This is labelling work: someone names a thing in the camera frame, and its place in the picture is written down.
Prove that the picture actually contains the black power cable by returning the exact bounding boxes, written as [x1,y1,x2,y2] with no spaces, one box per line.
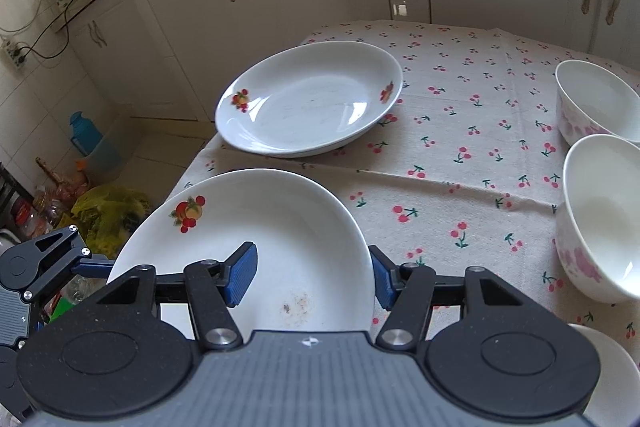
[18,0,97,61]

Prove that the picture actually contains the cherry print tablecloth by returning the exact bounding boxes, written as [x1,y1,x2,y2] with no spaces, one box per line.
[178,20,639,355]

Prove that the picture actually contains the wall power socket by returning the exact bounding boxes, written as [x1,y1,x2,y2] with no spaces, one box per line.
[1,38,25,70]

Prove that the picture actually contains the yellow plastic bag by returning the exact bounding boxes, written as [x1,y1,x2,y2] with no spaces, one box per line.
[70,185,151,260]

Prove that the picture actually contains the clear plastic storage box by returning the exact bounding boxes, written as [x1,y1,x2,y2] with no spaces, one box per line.
[82,116,141,185]

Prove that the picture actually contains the white bowl pink flowers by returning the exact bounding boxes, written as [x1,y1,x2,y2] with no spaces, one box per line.
[555,134,639,303]
[554,60,640,146]

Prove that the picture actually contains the white plate with fruit print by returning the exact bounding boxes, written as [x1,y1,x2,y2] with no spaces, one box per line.
[110,169,374,338]

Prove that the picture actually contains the small cabinet handle left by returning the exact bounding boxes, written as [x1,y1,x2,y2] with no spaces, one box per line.
[88,20,108,49]

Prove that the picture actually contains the blue plastic jug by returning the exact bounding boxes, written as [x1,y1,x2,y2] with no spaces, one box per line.
[70,112,103,156]

